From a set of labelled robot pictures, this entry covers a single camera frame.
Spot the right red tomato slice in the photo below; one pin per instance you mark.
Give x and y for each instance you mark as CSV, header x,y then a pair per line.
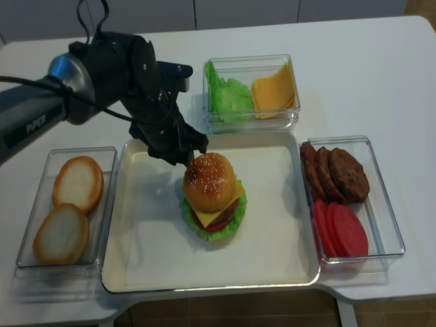
x,y
350,234

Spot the green lettuce leaves in bin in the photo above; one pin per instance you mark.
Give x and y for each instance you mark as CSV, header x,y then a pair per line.
x,y
231,100

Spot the right brown meat patty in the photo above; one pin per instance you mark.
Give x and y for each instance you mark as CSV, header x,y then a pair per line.
x,y
348,175

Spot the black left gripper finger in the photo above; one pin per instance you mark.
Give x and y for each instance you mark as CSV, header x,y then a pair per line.
x,y
173,155

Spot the yellow cheese slice stack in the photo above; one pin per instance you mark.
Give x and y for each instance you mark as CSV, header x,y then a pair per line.
x,y
273,94

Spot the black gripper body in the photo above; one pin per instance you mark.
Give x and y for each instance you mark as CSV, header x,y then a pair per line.
x,y
156,122

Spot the near bun half in bin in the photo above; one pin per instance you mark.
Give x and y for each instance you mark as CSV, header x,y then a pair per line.
x,y
62,236

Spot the yellow cheese slice on burger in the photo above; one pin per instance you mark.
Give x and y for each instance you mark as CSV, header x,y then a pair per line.
x,y
208,218

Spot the green lettuce leaf on burger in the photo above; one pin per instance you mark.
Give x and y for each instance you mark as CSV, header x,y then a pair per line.
x,y
229,230

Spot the bun half in bin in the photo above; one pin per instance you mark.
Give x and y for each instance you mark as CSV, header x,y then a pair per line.
x,y
62,236
80,182

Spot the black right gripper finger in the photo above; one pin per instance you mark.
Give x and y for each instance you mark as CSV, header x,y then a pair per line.
x,y
190,139

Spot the middle red tomato slice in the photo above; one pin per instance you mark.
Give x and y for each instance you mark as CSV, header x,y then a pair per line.
x,y
332,233

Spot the far bun half in bin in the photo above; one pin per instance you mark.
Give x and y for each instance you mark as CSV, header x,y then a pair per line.
x,y
80,182

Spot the clear bin lettuce and cheese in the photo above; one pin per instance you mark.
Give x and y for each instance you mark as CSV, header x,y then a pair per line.
x,y
246,70

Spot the middle brown meat patty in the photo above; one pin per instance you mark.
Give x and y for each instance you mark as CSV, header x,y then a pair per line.
x,y
326,181

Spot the red tomato slice on burger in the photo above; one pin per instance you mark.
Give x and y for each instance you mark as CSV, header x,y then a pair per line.
x,y
213,227

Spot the left red tomato slice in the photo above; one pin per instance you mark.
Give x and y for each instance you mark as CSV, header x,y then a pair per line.
x,y
319,211

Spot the white serving tray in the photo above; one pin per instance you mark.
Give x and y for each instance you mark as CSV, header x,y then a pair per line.
x,y
116,257

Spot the clear bin patties and tomato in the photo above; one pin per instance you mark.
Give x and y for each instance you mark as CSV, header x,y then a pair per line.
x,y
375,213

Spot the brown patty on burger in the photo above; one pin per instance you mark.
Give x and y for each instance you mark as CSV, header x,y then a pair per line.
x,y
228,213

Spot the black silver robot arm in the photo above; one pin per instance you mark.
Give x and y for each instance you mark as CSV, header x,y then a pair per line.
x,y
87,80

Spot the left brown meat patty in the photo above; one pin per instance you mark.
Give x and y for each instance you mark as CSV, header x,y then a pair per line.
x,y
308,157

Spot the sesame top burger bun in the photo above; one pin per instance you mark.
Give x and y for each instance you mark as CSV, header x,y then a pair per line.
x,y
209,183

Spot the brown meat patty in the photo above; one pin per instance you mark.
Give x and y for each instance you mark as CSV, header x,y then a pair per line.
x,y
326,181
308,157
348,175

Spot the white paper tray liner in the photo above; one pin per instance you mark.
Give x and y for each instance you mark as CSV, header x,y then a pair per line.
x,y
267,248

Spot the clear bin with buns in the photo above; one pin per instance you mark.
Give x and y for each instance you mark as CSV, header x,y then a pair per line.
x,y
33,283

